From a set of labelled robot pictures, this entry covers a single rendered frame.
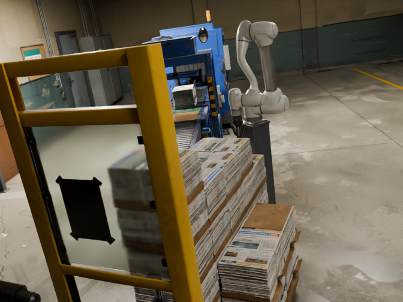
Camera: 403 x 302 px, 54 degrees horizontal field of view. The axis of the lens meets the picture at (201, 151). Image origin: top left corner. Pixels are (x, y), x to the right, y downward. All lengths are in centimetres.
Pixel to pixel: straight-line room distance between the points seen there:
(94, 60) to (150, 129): 31
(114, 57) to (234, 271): 142
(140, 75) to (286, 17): 1095
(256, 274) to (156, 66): 137
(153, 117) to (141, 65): 17
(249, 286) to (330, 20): 1065
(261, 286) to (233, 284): 16
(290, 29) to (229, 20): 177
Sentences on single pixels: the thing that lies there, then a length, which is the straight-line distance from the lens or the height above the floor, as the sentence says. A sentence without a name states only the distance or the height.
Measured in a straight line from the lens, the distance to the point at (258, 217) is 273.
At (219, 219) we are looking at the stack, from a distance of 232.
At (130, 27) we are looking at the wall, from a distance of 1239.
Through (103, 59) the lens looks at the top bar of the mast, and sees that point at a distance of 142.
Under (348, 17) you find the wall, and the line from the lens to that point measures 1254.
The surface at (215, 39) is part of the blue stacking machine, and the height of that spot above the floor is 157.
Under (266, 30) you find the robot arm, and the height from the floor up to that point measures 176.
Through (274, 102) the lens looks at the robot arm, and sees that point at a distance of 332.
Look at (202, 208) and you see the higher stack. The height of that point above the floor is 96.
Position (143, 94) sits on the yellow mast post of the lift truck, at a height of 170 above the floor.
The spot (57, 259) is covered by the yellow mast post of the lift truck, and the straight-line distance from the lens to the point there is 197.
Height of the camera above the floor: 190
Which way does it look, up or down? 18 degrees down
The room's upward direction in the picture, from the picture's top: 8 degrees counter-clockwise
